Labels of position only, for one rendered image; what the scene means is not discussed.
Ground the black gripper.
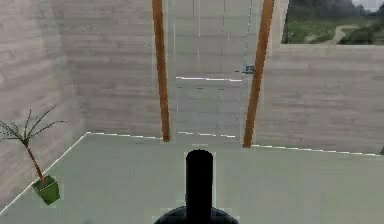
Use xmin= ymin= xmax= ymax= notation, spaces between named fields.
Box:
xmin=153 ymin=148 xmax=240 ymax=224

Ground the house plant in green pot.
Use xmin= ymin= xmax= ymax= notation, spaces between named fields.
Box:
xmin=0 ymin=105 xmax=68 ymax=206

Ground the window with green view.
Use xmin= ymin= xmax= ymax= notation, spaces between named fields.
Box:
xmin=281 ymin=0 xmax=384 ymax=46

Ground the brown wooden door frame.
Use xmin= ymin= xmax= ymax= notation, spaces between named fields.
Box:
xmin=151 ymin=0 xmax=276 ymax=149

